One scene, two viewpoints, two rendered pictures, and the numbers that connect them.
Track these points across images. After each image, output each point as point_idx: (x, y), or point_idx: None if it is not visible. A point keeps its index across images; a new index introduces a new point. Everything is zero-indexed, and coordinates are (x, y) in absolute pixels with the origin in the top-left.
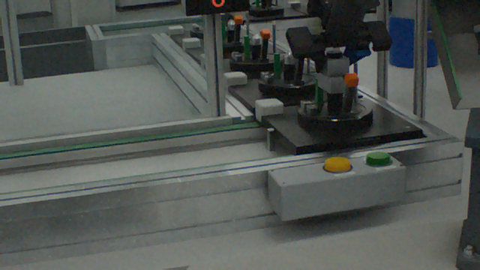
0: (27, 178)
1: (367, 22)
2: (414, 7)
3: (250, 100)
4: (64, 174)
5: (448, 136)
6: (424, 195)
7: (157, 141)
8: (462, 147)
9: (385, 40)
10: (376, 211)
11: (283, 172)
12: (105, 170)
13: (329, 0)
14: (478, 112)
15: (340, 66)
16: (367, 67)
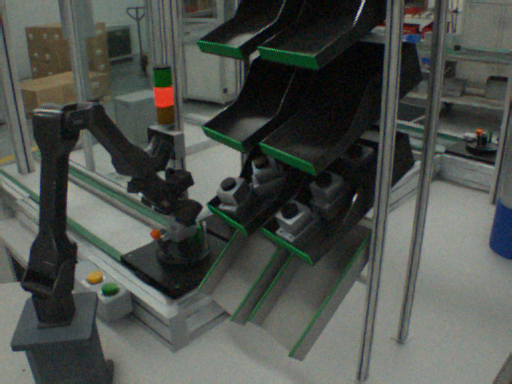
0: (95, 203)
1: (187, 200)
2: (509, 197)
3: (212, 216)
4: (103, 209)
5: (178, 309)
6: (153, 334)
7: (143, 215)
8: (168, 322)
9: (181, 218)
10: (128, 321)
11: (83, 264)
12: (112, 217)
13: (181, 173)
14: (84, 295)
15: (174, 222)
16: (468, 231)
